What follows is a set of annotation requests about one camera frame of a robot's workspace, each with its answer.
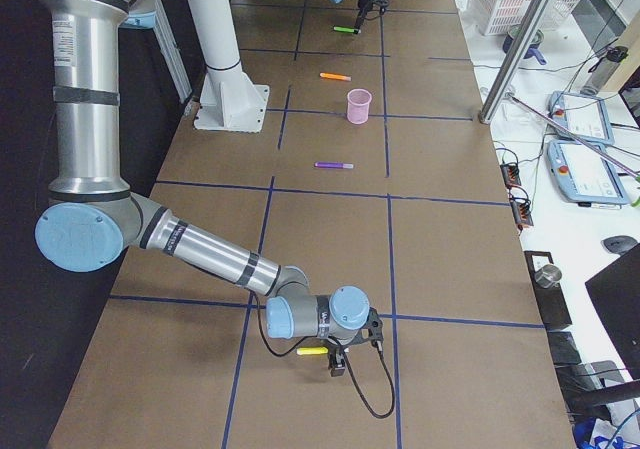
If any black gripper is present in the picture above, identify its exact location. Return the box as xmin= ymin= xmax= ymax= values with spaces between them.
xmin=324 ymin=307 xmax=384 ymax=376
xmin=353 ymin=0 xmax=384 ymax=33

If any green highlighter pen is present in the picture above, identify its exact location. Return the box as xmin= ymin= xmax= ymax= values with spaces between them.
xmin=332 ymin=26 xmax=361 ymax=35

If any yellow highlighter pen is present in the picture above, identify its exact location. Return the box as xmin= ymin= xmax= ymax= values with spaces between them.
xmin=296 ymin=346 xmax=329 ymax=356

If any orange highlighter pen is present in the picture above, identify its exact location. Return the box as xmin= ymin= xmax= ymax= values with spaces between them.
xmin=319 ymin=72 xmax=352 ymax=82

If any purple highlighter pen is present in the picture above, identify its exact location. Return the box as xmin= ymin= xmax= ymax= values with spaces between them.
xmin=314 ymin=161 xmax=355 ymax=170

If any pink mesh pen holder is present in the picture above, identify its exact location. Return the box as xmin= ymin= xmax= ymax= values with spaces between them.
xmin=346 ymin=88 xmax=372 ymax=125

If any blue saucepan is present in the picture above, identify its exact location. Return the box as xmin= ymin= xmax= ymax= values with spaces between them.
xmin=502 ymin=23 xmax=549 ymax=65

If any orange black connector board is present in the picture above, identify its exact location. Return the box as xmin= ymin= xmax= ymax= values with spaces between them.
xmin=500 ymin=162 xmax=521 ymax=188

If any black box under cup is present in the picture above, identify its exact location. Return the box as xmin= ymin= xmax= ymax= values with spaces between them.
xmin=524 ymin=250 xmax=572 ymax=331

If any steel cup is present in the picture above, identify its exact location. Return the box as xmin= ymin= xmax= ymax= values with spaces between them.
xmin=534 ymin=264 xmax=562 ymax=289

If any upper blue teach pendant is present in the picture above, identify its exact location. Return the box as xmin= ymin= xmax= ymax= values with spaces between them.
xmin=548 ymin=91 xmax=615 ymax=146

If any blue teach pendant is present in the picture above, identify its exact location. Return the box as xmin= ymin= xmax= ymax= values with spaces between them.
xmin=548 ymin=91 xmax=615 ymax=146
xmin=547 ymin=139 xmax=630 ymax=206

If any clear water bottle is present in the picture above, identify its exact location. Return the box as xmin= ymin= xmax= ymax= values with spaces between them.
xmin=580 ymin=45 xmax=629 ymax=96

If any lower blue teach pendant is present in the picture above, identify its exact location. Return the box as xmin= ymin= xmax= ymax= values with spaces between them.
xmin=547 ymin=139 xmax=630 ymax=206

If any black monitor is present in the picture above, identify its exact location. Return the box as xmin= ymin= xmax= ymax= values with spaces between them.
xmin=569 ymin=249 xmax=639 ymax=410

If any black computer mouse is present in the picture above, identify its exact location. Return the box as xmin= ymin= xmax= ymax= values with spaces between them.
xmin=602 ymin=235 xmax=639 ymax=256

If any metal rod green tip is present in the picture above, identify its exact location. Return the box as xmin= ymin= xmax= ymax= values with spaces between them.
xmin=505 ymin=92 xmax=639 ymax=182

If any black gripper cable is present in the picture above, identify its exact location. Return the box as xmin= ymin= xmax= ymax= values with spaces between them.
xmin=247 ymin=291 xmax=397 ymax=419

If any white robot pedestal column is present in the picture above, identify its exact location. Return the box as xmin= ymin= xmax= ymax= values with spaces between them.
xmin=188 ymin=0 xmax=270 ymax=133

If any aluminium frame post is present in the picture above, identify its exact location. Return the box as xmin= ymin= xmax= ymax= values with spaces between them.
xmin=479 ymin=0 xmax=553 ymax=124

